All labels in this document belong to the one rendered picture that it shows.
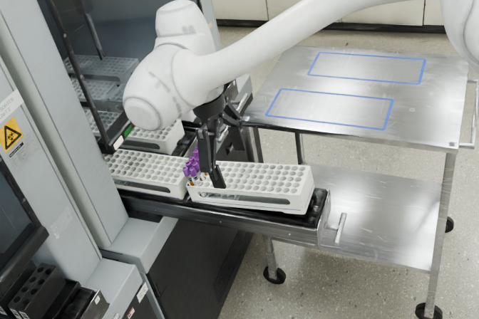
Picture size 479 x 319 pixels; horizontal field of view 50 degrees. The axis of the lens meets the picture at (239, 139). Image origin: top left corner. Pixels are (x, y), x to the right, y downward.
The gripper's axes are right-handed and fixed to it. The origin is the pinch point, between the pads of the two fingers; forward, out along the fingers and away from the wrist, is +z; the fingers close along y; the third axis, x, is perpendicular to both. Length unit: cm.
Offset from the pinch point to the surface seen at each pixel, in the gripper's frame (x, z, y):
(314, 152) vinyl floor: 21, 90, 107
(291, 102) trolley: -2.5, 9.5, 39.0
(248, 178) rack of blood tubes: -4.2, 3.6, -0.7
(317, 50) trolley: -3, 10, 70
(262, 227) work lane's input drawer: -7.6, 13.7, -6.8
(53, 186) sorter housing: 27.7, -14.2, -24.8
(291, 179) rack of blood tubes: -14.5, 4.3, 0.8
